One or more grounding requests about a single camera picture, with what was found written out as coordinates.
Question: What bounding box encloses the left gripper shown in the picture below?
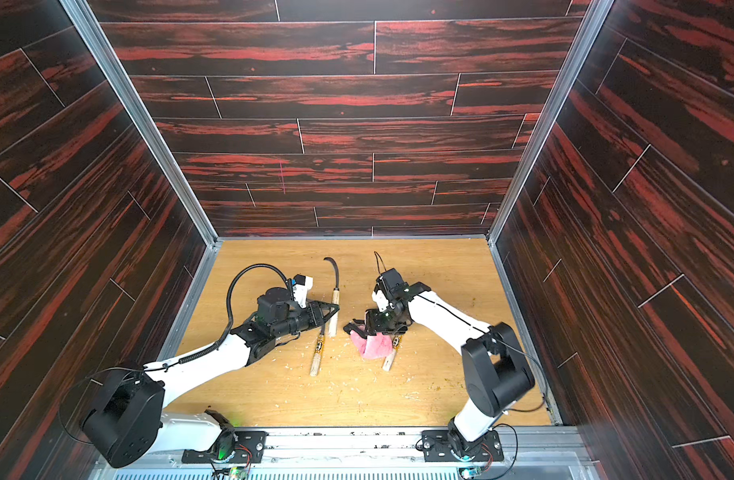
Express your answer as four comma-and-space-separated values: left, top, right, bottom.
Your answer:
270, 301, 339, 341

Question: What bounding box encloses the small sickle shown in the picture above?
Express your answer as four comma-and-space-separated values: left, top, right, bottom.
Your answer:
324, 257, 340, 338
382, 335, 402, 372
310, 326, 326, 377

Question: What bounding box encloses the pink rag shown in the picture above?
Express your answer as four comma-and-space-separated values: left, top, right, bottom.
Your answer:
350, 331, 393, 360

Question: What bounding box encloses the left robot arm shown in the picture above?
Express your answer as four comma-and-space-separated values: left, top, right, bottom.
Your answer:
80, 287, 339, 468

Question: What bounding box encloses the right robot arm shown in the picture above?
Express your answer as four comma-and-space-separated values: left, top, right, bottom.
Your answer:
343, 269, 535, 460

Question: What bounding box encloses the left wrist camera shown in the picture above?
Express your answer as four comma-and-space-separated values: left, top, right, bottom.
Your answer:
291, 274, 313, 308

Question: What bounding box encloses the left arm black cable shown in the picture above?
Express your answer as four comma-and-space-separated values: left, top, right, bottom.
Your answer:
144, 262, 296, 373

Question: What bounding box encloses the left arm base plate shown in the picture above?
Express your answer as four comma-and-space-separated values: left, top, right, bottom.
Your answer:
181, 430, 268, 465

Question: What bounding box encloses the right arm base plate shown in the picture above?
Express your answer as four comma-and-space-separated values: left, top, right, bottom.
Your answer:
416, 429, 504, 462

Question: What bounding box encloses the aluminium front rail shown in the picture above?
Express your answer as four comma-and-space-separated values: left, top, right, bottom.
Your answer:
91, 425, 601, 479

